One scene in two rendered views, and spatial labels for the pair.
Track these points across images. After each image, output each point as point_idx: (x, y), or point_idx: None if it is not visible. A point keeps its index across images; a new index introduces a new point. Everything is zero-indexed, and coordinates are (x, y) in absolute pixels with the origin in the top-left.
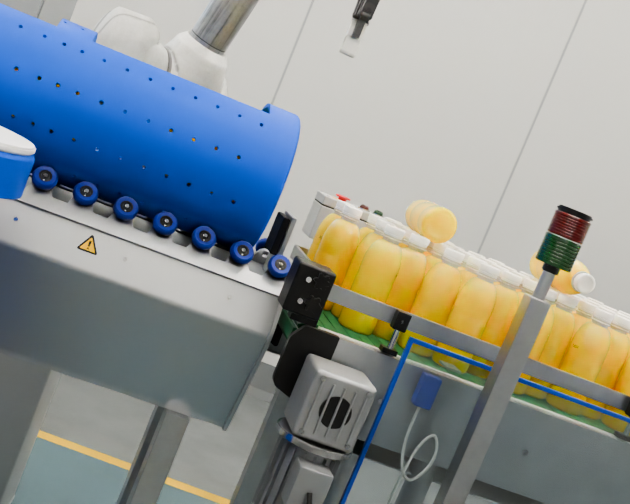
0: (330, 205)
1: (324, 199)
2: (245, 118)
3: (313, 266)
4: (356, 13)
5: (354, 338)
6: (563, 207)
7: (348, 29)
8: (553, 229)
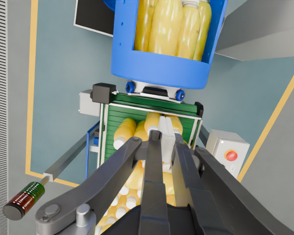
0: (217, 142)
1: (219, 138)
2: (121, 29)
3: (92, 90)
4: (175, 146)
5: (108, 116)
6: (7, 203)
7: (168, 128)
8: (19, 193)
